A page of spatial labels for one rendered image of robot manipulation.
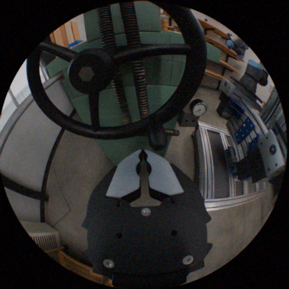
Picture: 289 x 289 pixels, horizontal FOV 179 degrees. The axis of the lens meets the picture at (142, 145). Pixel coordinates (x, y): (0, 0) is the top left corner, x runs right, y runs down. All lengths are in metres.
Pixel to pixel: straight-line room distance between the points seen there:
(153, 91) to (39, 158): 1.41
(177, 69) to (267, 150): 0.42
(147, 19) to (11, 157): 1.35
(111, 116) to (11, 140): 1.19
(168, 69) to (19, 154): 1.41
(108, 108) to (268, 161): 0.63
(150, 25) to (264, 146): 0.47
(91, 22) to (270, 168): 0.59
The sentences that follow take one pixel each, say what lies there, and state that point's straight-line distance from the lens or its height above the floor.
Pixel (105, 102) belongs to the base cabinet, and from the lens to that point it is 0.37.
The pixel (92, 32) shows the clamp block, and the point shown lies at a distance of 0.23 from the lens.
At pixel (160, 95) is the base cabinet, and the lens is 0.34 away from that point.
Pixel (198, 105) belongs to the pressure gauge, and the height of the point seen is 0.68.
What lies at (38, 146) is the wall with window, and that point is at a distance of 1.44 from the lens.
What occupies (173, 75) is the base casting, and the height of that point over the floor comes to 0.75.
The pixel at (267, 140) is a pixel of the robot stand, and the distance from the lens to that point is 0.44.
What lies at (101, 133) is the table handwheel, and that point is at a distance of 0.19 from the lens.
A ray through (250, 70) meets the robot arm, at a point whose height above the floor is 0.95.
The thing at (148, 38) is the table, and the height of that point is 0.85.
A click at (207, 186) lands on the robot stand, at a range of 0.74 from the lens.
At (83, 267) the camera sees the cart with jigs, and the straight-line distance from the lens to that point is 1.15.
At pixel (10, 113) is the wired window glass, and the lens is 1.44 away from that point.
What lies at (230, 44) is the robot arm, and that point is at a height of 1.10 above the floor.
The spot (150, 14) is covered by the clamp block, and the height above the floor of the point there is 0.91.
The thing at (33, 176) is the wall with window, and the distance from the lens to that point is 1.41.
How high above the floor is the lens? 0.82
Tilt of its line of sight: 57 degrees down
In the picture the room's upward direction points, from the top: 3 degrees counter-clockwise
